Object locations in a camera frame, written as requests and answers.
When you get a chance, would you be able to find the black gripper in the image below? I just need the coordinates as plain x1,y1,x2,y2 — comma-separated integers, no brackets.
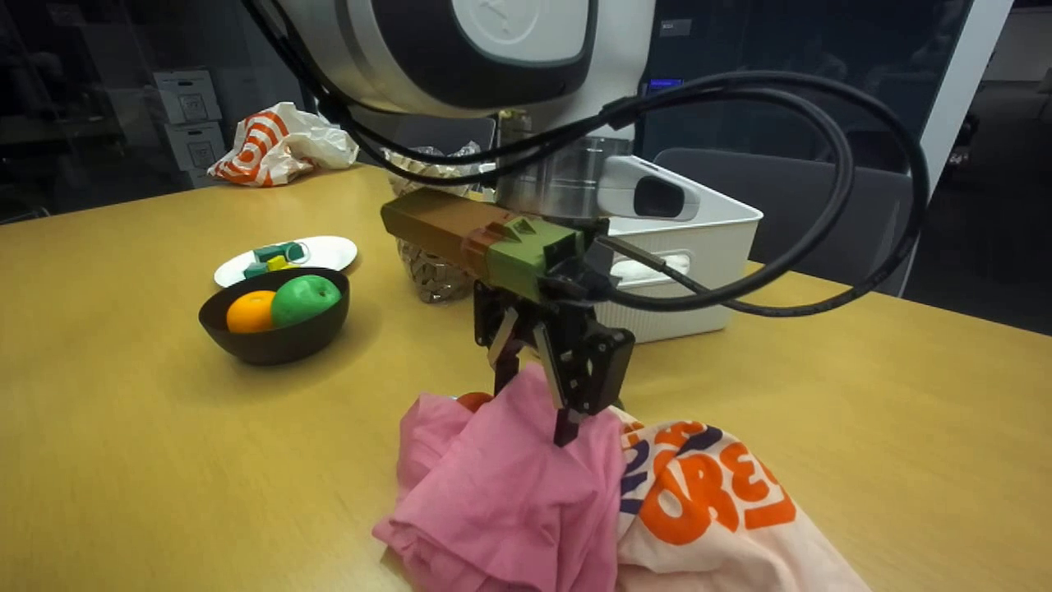
470,235,637,450

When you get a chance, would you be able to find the pink shirt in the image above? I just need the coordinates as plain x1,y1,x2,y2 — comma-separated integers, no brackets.
372,361,633,592

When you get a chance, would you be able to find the peach shirt with orange print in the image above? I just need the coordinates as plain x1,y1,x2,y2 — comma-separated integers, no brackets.
607,407,877,592

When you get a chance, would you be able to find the white plastic basket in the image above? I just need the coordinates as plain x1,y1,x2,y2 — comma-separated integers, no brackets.
588,151,767,347

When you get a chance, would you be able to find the clear bag of pasta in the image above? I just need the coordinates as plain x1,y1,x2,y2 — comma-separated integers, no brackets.
381,140,510,310

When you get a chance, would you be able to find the white round plate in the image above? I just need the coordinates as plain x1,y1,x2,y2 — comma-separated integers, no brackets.
212,235,362,294

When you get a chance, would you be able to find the green toy apple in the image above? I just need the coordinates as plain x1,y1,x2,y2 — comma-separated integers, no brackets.
269,273,347,334

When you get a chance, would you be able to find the black bowl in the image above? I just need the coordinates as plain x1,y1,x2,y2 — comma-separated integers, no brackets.
196,266,355,368

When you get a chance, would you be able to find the grey office chair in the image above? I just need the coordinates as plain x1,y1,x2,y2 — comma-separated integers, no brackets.
656,144,932,303

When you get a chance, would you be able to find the large teal toy block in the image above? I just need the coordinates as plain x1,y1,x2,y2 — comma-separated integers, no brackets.
253,236,310,266

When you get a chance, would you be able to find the orange toy fruit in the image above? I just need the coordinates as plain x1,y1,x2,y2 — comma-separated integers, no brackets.
224,285,279,339

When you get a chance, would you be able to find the orange and white plastic bag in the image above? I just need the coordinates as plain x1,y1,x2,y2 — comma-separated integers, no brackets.
207,100,365,190

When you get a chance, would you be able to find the grey storage box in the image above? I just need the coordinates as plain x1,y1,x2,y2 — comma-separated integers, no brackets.
152,68,224,130
162,119,230,177

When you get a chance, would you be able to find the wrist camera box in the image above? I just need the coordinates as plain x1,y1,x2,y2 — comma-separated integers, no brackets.
377,189,584,307

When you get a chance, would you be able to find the black cable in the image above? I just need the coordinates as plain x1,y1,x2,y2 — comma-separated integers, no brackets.
241,0,863,314
588,68,934,324

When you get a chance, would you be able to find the white glass wall post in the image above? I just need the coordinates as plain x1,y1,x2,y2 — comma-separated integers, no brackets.
897,0,1018,303

